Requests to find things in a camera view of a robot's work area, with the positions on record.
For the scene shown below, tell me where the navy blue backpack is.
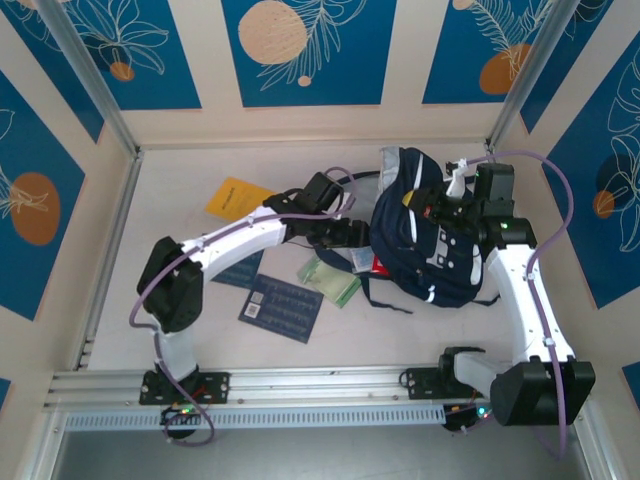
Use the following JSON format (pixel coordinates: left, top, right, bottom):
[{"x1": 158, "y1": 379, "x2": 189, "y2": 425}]
[{"x1": 309, "y1": 145, "x2": 502, "y2": 317}]

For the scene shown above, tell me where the green packet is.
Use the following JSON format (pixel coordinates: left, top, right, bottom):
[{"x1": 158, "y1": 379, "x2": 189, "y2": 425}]
[{"x1": 297, "y1": 257, "x2": 363, "y2": 310}]

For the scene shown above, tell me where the yellow book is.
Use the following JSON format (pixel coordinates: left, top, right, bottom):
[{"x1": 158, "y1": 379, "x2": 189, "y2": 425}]
[{"x1": 203, "y1": 176, "x2": 278, "y2": 225}]

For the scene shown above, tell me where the dark blue notebook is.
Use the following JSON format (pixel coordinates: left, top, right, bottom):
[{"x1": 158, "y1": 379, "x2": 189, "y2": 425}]
[
  {"x1": 237, "y1": 273, "x2": 326, "y2": 345},
  {"x1": 212, "y1": 249, "x2": 265, "y2": 290}
]

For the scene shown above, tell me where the blue panel large beige circle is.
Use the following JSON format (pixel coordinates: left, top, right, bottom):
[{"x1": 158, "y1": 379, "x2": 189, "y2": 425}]
[{"x1": 221, "y1": 0, "x2": 400, "y2": 108}]

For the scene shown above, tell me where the blue panel orange circle fern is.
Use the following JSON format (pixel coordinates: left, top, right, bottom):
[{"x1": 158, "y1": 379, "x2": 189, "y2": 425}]
[{"x1": 421, "y1": 0, "x2": 566, "y2": 106}]

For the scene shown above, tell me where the blue panel small orange dot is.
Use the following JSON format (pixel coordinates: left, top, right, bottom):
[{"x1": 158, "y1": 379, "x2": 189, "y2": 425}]
[{"x1": 62, "y1": 0, "x2": 203, "y2": 112}]

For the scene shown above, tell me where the small circuit board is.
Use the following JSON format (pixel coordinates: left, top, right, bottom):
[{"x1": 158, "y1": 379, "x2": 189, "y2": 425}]
[
  {"x1": 443, "y1": 402, "x2": 496, "y2": 434},
  {"x1": 160, "y1": 405, "x2": 202, "y2": 427}
]

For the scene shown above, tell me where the blue panel orange oval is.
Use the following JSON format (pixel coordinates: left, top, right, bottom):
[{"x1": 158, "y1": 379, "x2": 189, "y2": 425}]
[{"x1": 0, "y1": 69, "x2": 87, "y2": 322}]

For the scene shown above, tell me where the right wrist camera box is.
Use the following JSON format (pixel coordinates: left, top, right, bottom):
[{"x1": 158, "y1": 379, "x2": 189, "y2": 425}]
[{"x1": 443, "y1": 156, "x2": 475, "y2": 200}]

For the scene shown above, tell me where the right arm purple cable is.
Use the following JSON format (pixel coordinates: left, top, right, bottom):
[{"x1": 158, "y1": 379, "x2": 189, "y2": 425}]
[{"x1": 444, "y1": 148, "x2": 574, "y2": 461}]

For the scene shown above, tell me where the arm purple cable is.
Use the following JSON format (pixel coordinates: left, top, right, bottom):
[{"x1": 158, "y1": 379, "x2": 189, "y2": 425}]
[
  {"x1": 444, "y1": 148, "x2": 574, "y2": 461},
  {"x1": 129, "y1": 167, "x2": 357, "y2": 447}
]

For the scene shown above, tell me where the right aluminium frame post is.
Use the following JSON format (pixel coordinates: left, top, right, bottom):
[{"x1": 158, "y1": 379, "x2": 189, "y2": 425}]
[{"x1": 485, "y1": 0, "x2": 617, "y2": 154}]

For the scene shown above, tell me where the aluminium frame post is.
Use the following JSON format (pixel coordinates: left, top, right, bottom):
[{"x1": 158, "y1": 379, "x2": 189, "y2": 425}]
[
  {"x1": 485, "y1": 0, "x2": 617, "y2": 154},
  {"x1": 34, "y1": 0, "x2": 144, "y2": 159}
]

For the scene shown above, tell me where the right aluminium side rail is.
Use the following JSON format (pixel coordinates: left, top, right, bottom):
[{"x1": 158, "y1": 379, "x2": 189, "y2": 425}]
[{"x1": 483, "y1": 141, "x2": 560, "y2": 360}]

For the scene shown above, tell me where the aluminium side rail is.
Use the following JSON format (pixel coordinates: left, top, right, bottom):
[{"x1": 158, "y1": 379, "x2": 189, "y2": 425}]
[
  {"x1": 483, "y1": 141, "x2": 560, "y2": 360},
  {"x1": 74, "y1": 149, "x2": 145, "y2": 371}
]

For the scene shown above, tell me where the blue floral wall panel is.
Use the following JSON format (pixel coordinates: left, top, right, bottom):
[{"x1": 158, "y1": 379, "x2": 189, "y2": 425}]
[
  {"x1": 0, "y1": 7, "x2": 107, "y2": 145},
  {"x1": 519, "y1": 0, "x2": 640, "y2": 135}
]

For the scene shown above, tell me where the right black mount plate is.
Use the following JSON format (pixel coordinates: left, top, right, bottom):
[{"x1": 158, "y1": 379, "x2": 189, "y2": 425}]
[{"x1": 404, "y1": 365, "x2": 497, "y2": 401}]

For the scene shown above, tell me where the black mount plate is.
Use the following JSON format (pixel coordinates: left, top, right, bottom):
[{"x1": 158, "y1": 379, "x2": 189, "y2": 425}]
[
  {"x1": 138, "y1": 370, "x2": 232, "y2": 406},
  {"x1": 404, "y1": 365, "x2": 497, "y2": 401}
]

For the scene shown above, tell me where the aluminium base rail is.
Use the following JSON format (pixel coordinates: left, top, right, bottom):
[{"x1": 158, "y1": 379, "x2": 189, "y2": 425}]
[{"x1": 42, "y1": 360, "x2": 594, "y2": 412}]

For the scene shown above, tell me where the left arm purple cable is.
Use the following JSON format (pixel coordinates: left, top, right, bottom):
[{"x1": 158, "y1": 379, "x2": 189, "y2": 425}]
[{"x1": 129, "y1": 167, "x2": 357, "y2": 447}]

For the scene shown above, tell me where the left aluminium side rail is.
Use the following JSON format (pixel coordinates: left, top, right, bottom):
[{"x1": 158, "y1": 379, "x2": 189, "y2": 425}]
[{"x1": 74, "y1": 149, "x2": 145, "y2": 371}]

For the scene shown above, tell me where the left black mount plate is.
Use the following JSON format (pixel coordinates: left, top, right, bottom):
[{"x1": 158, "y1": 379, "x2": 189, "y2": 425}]
[{"x1": 138, "y1": 370, "x2": 232, "y2": 406}]

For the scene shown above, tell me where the grey slotted cable duct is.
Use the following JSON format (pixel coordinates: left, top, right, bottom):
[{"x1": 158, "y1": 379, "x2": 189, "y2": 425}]
[{"x1": 63, "y1": 403, "x2": 447, "y2": 432}]

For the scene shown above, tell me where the left aluminium frame post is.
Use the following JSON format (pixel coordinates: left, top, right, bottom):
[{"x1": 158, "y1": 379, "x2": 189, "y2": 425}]
[{"x1": 34, "y1": 0, "x2": 144, "y2": 159}]

